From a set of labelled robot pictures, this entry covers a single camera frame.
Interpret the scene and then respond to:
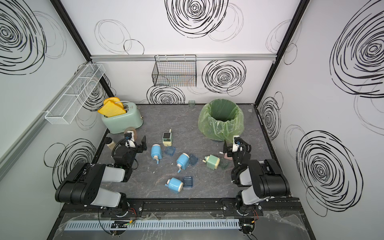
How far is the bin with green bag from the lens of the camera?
0.82 m

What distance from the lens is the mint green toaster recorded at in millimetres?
955

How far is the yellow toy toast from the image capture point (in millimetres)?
908
